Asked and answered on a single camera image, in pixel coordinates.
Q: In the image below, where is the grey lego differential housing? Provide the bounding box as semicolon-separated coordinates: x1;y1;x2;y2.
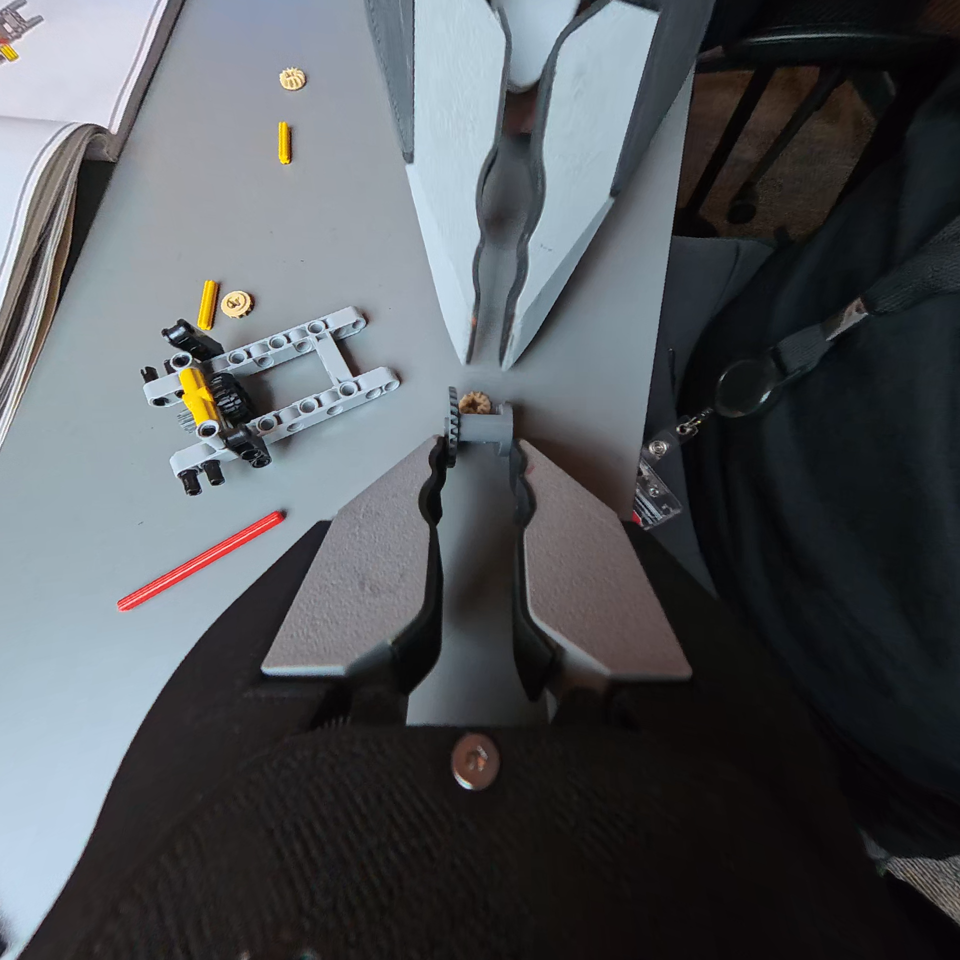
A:
442;384;520;472

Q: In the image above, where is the black badge reel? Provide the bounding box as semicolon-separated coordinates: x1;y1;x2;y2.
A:
712;358;786;419

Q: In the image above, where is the lego instruction booklet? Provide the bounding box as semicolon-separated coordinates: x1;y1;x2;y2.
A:
0;0;186;445

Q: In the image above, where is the grey lego frame assembly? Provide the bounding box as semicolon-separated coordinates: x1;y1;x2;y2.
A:
141;307;402;498

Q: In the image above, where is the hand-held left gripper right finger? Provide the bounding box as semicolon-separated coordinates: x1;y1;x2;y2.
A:
510;438;693;702

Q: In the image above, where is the clear badge holder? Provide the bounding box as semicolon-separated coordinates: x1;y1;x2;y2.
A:
636;437;685;532

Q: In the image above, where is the red lego axle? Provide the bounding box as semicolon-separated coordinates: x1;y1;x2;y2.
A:
117;510;287;612

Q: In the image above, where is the black office chair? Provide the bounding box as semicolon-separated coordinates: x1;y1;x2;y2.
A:
675;22;901;240

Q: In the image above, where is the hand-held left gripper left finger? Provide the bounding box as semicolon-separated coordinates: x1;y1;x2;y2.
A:
261;437;451;695

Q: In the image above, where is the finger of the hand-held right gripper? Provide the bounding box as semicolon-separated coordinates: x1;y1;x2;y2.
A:
403;0;516;368
498;0;663;374

